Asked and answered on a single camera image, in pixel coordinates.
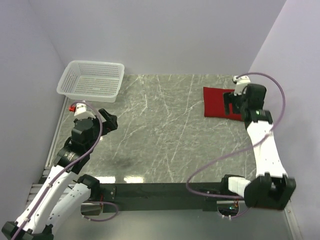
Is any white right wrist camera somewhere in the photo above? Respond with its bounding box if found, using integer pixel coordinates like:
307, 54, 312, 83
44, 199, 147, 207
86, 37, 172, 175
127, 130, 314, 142
232, 75, 251, 96

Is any white plastic basket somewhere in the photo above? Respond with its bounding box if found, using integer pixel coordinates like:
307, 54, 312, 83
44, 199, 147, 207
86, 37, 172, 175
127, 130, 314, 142
56, 60, 125, 103

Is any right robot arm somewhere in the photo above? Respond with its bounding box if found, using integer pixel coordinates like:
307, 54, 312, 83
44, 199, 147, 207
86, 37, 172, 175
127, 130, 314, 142
219, 83, 296, 211

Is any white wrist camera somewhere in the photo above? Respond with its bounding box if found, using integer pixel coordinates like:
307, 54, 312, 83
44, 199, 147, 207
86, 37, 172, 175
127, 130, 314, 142
68, 101, 95, 120
232, 75, 251, 96

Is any black base beam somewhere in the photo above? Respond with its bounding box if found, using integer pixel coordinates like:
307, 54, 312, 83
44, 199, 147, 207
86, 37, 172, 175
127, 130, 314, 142
92, 182, 236, 212

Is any aluminium frame rail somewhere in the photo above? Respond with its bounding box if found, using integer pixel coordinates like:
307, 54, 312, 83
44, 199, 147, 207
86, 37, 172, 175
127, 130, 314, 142
25, 96, 70, 207

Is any red t shirt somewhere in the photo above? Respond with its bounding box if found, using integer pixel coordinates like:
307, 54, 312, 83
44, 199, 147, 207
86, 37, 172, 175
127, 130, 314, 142
203, 86, 243, 122

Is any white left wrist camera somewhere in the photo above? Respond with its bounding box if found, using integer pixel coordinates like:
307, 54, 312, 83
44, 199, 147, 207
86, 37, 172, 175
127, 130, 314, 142
68, 101, 95, 120

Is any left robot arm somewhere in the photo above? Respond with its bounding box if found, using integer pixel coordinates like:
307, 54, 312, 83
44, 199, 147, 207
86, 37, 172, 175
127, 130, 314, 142
1, 108, 118, 240

